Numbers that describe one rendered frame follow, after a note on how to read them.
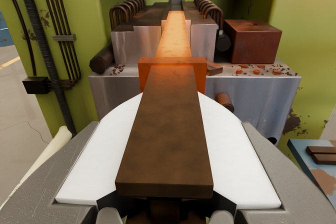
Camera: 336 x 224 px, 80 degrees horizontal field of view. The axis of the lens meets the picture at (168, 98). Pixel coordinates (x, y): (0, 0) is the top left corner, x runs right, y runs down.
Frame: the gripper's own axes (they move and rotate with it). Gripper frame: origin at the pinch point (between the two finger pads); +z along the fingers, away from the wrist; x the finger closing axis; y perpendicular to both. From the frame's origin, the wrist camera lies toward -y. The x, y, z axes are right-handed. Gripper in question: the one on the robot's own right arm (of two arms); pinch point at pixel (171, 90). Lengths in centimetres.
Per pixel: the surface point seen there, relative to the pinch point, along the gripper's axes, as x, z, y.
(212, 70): 6.5, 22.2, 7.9
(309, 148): 28.8, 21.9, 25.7
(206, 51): 6.1, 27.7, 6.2
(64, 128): -37, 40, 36
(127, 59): -9.7, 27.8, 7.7
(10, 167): -110, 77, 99
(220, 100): 7.9, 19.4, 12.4
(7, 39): -317, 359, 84
